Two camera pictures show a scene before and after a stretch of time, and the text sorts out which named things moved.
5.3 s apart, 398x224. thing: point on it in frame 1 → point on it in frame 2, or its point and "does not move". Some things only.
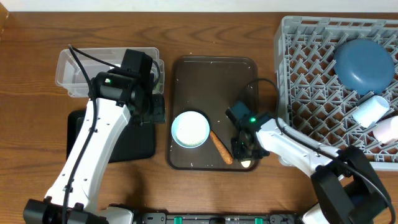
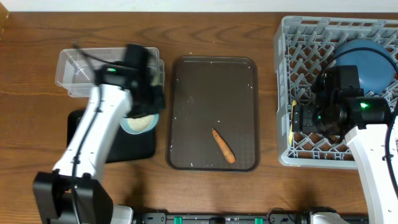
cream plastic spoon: (245, 163) → (291, 135)
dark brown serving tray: (209, 85) does not move
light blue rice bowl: (190, 129) → (139, 125)
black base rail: (164, 218) does not move
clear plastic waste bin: (76, 81) does not move
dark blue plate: (364, 66) does not move
